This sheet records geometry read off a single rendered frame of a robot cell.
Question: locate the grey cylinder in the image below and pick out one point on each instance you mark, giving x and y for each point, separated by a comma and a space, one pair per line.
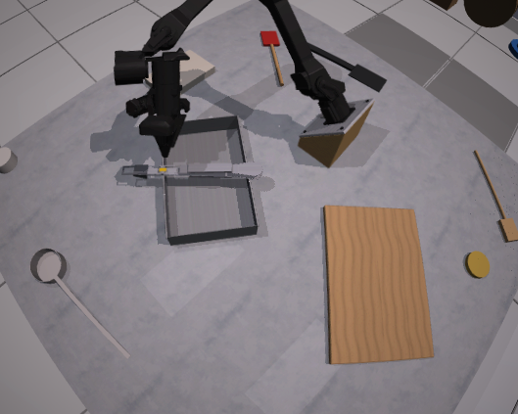
8, 160

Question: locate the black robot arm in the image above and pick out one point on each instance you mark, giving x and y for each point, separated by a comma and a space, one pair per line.
311, 77

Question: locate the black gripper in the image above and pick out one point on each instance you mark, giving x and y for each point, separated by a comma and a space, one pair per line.
166, 125

